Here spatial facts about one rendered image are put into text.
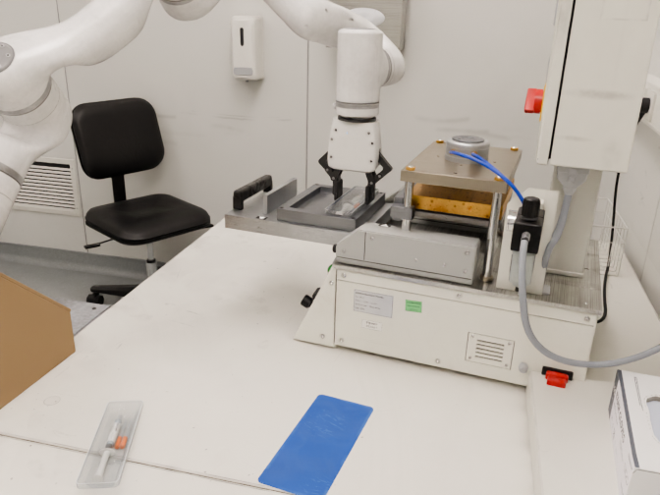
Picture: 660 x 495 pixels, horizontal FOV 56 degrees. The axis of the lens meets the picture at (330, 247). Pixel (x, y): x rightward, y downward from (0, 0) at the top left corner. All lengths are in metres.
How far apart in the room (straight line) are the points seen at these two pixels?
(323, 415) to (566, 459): 0.37
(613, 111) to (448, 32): 1.75
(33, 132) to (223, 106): 1.71
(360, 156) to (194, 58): 1.86
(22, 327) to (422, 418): 0.67
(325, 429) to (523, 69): 1.97
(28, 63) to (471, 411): 0.97
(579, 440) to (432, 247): 0.37
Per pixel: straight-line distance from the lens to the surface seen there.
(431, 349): 1.16
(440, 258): 1.09
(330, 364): 1.18
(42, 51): 1.29
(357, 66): 1.19
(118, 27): 1.34
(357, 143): 1.22
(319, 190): 1.39
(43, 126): 1.34
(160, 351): 1.25
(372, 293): 1.14
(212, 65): 2.96
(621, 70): 1.00
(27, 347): 1.18
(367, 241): 1.11
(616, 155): 1.02
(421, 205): 1.13
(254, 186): 1.35
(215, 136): 3.01
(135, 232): 2.66
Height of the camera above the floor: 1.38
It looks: 22 degrees down
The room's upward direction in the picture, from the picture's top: 2 degrees clockwise
